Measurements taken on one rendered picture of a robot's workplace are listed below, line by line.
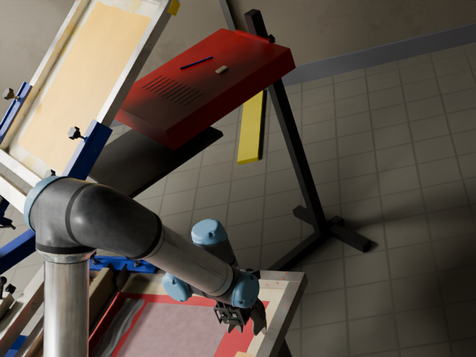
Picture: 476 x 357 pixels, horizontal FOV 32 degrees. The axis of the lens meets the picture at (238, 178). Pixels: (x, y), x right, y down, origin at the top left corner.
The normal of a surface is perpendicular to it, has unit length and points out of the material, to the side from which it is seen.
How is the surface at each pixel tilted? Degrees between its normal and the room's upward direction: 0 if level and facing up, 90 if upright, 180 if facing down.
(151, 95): 0
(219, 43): 0
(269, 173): 0
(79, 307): 86
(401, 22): 90
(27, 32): 90
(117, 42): 32
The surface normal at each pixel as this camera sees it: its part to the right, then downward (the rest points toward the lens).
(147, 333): -0.29, -0.78
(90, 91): -0.65, -0.37
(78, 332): 0.69, 0.15
